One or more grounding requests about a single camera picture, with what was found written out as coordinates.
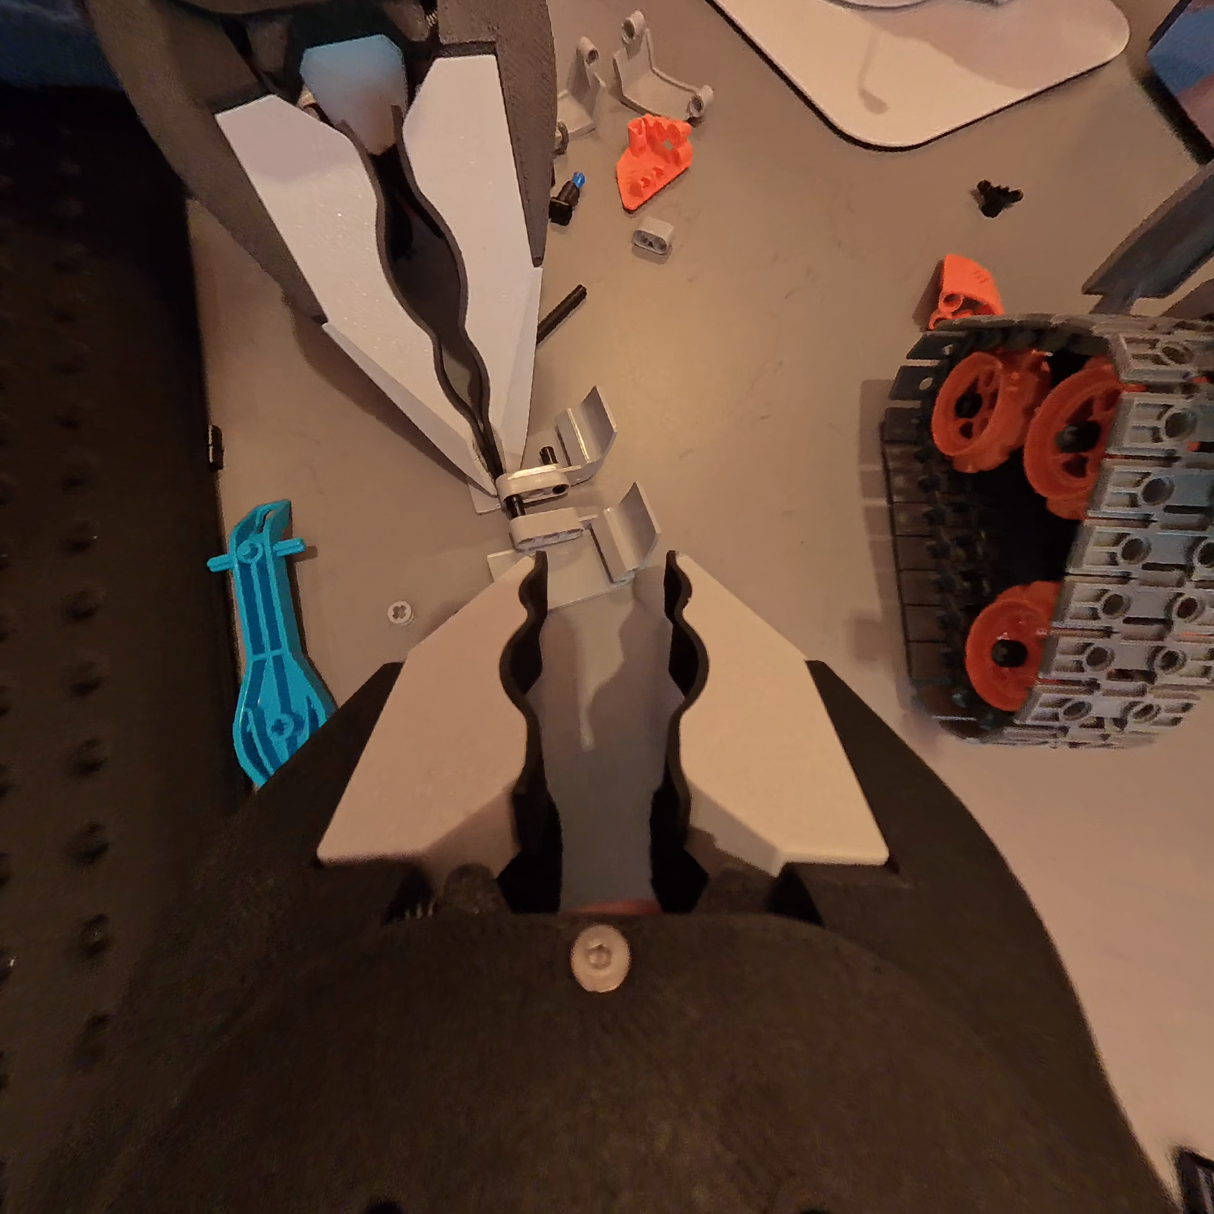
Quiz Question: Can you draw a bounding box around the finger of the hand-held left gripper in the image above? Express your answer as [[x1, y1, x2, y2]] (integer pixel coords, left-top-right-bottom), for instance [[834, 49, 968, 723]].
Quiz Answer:
[[391, 55, 545, 473], [217, 95, 506, 496]]

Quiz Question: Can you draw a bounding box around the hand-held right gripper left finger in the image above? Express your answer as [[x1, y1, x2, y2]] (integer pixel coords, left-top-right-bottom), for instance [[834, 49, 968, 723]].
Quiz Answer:
[[315, 555, 562, 916]]

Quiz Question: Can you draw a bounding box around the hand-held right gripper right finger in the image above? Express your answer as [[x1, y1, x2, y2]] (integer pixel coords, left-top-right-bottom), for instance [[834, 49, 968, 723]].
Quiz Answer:
[[652, 551, 890, 916]]

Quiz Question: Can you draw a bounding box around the teal separator tool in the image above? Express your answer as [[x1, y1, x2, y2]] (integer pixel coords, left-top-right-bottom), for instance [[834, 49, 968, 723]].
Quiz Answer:
[[206, 500, 338, 789]]

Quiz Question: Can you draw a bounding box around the grey curved panel assembly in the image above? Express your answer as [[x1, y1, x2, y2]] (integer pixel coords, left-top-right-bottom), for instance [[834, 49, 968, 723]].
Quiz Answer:
[[471, 387, 620, 517], [488, 481, 660, 610]]

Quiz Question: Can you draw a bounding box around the person's left forearm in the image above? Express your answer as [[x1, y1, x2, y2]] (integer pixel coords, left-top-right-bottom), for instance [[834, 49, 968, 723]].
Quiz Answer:
[[0, 0, 101, 91]]

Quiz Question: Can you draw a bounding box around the orange ribbed panel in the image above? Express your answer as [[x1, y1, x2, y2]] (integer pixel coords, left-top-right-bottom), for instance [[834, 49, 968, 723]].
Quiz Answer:
[[614, 114, 695, 212]]

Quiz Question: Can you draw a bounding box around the long black axle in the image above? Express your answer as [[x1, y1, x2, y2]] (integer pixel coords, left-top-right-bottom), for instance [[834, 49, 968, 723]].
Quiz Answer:
[[536, 285, 587, 344]]

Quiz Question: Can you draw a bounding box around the black perforated chair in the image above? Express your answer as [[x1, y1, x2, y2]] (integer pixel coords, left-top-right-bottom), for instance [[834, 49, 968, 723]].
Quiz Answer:
[[0, 85, 248, 1214]]

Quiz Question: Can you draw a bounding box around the grey orange tracked toy robot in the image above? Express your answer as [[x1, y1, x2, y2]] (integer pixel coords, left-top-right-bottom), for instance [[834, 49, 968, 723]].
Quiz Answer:
[[877, 156, 1214, 750]]

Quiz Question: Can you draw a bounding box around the orange wedge panel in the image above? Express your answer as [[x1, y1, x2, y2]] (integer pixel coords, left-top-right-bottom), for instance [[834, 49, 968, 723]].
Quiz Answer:
[[928, 254, 1004, 329]]

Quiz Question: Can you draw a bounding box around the dark blue robot kit box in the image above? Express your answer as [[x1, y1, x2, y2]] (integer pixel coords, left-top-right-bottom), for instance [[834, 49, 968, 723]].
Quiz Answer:
[[1146, 0, 1214, 158]]

